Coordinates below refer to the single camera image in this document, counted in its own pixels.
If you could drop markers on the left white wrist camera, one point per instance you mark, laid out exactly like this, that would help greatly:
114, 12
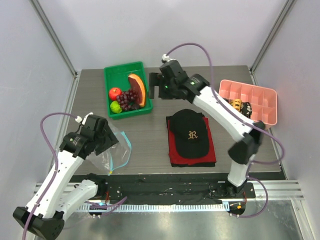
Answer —
82, 120

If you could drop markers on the pink divided organizer box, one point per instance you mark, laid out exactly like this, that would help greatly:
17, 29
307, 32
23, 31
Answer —
263, 100

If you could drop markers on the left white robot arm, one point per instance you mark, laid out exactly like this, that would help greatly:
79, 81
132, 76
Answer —
46, 213

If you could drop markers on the black embroidered cap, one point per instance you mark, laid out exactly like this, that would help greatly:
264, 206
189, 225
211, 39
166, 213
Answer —
190, 134

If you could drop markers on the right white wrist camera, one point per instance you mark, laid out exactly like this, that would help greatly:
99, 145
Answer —
166, 59

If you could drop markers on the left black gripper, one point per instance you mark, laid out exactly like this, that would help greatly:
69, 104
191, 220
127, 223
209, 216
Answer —
110, 139

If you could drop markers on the red toy apple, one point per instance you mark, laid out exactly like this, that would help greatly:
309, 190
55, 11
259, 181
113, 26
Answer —
113, 93

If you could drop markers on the red and black folded cloth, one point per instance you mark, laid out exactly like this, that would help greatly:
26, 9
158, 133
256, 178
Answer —
177, 161

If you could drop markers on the left aluminium frame post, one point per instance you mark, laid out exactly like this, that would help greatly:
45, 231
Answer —
53, 36

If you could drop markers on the aluminium frame post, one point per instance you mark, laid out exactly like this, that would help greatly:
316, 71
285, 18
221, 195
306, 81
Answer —
53, 36
285, 11

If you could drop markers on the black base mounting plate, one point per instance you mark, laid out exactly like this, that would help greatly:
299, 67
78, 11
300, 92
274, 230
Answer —
173, 189

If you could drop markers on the clear zip top bag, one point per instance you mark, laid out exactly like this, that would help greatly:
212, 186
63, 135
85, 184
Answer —
115, 157

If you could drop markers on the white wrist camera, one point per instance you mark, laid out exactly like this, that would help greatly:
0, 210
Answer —
82, 120
166, 59

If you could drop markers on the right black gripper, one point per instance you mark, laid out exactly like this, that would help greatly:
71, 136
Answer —
152, 85

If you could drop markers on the green plastic tray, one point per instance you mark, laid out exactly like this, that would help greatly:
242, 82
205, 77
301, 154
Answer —
117, 77

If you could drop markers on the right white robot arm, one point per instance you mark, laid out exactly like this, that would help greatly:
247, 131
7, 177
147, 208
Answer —
246, 133

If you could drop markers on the white slotted cable duct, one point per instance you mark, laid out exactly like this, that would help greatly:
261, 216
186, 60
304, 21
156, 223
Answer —
131, 208

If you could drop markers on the yellow tiger rolled sock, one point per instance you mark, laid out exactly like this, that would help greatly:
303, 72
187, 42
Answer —
236, 104

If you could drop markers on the orange papaya slice toy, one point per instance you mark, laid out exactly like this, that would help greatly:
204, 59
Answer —
138, 86

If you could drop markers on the green toy fruit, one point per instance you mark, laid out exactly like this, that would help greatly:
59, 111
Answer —
115, 107

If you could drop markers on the purple toy grapes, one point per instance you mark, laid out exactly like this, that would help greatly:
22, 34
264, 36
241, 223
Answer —
128, 100

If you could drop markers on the black floral rolled sock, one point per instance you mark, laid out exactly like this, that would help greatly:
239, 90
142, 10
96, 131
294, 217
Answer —
246, 109

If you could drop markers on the right aluminium frame post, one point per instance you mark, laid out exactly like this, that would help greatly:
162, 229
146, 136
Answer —
285, 11

